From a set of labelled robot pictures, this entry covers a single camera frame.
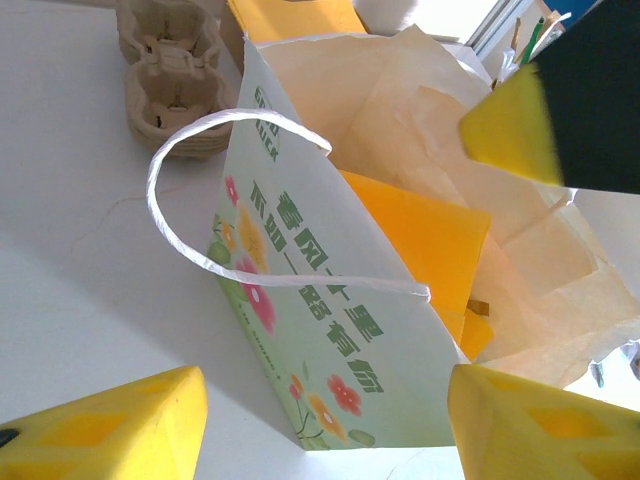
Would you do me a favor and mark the white flower print paper bag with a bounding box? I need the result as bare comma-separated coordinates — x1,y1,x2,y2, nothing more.
146,24,640,451

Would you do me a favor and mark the stack of pulp cup carriers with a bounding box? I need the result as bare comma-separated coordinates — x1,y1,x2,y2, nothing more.
115,0,236,161

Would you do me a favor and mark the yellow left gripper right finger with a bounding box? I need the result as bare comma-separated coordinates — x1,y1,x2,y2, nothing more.
447,363,640,480

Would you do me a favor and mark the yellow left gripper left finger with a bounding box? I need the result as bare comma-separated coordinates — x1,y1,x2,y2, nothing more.
0,364,209,480

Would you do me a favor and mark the aluminium frame post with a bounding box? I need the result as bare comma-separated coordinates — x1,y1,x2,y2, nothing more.
467,0,551,56

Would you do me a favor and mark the green sachet stick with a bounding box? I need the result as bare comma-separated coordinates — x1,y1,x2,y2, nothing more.
519,17,547,64

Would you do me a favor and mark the yellow packet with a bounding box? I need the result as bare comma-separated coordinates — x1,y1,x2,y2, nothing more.
339,169,496,359

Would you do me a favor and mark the stack of yellow napkins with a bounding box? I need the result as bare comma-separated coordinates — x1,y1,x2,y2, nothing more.
227,0,369,41

